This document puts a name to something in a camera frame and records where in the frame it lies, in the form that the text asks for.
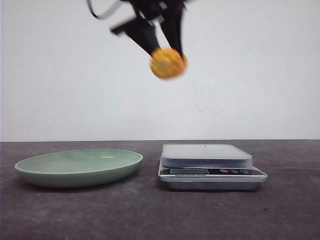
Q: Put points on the yellow corn cob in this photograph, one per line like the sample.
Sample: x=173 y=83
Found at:
x=167 y=63

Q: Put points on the light green plate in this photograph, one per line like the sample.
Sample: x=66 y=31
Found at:
x=79 y=168

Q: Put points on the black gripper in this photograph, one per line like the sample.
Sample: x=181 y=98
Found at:
x=143 y=33

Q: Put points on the silver digital kitchen scale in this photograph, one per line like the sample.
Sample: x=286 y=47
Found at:
x=208 y=167

